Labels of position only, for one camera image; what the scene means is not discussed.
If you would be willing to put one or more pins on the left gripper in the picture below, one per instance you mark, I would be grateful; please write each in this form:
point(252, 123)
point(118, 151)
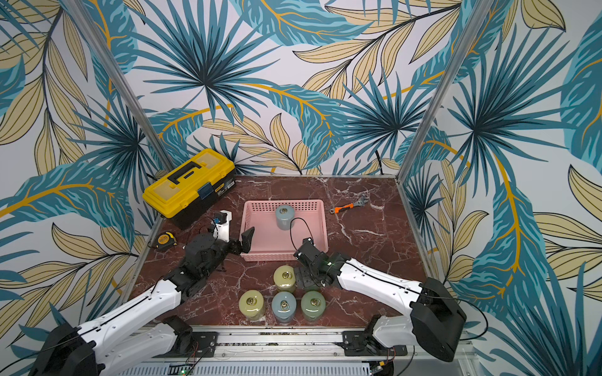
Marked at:
point(246, 242)

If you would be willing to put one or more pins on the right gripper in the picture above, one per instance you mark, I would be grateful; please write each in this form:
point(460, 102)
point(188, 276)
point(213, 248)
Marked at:
point(307, 254)

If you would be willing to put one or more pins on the yellow-green tea canister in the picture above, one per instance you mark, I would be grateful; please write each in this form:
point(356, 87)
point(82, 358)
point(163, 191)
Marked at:
point(285, 278)
point(252, 305)

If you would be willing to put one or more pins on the green tea canister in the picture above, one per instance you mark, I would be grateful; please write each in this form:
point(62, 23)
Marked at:
point(313, 305)

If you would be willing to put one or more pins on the pink plastic basket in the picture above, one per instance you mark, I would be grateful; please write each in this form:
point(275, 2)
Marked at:
point(269, 243)

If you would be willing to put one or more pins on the blue-grey tea canister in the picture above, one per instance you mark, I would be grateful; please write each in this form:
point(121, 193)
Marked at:
point(284, 307)
point(284, 216)

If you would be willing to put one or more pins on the yellow-green tea canister front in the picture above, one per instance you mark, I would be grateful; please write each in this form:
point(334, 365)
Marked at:
point(252, 305)

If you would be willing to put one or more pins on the blue-grey tea canister back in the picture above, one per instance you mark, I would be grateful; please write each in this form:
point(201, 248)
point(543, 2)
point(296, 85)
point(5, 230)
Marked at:
point(284, 216)

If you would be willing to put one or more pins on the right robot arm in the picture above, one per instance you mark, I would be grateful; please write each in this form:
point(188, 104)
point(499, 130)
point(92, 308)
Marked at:
point(429, 317)

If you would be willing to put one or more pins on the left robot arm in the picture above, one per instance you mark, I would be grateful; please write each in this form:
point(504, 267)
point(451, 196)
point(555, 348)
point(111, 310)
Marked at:
point(112, 343)

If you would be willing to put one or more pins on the yellow black tape measure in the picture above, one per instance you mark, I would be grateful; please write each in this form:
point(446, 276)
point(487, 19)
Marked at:
point(163, 242)

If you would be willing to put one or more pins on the yellow black toolbox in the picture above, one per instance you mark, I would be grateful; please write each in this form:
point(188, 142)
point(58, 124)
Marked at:
point(185, 194)

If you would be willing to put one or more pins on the orange adjustable wrench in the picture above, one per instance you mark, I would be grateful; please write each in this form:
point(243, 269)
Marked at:
point(362, 201)

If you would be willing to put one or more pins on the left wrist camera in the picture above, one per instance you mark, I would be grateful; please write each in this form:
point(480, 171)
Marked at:
point(221, 225)

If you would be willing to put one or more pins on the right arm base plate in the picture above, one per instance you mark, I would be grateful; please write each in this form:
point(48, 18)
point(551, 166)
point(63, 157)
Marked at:
point(359, 344)

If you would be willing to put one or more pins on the aluminium front rail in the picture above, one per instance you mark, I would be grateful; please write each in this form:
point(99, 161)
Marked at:
point(316, 343)

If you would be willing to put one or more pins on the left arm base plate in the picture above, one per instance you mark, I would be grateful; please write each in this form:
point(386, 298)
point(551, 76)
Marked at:
point(194, 344)

